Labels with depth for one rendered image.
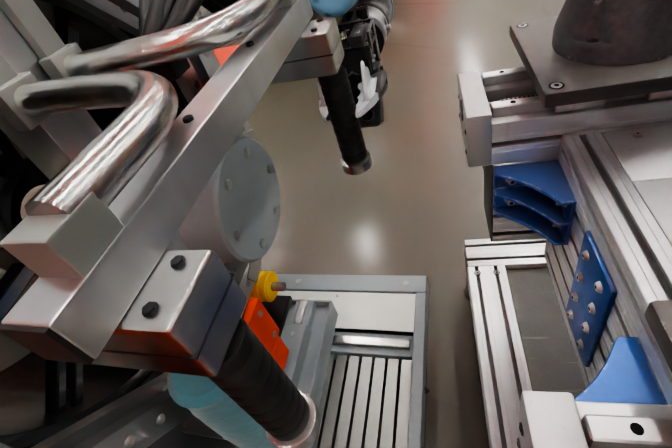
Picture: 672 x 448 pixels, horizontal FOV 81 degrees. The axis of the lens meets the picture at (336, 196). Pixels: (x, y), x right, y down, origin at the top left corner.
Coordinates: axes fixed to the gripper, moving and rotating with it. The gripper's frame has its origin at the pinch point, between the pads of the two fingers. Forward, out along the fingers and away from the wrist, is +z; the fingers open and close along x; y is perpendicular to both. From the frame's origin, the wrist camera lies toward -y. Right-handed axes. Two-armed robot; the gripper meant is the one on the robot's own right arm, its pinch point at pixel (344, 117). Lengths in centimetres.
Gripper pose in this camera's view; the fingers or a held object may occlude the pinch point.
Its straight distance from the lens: 52.2
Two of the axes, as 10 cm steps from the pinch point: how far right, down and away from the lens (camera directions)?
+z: -1.9, 6.9, -7.0
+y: -2.5, -7.2, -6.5
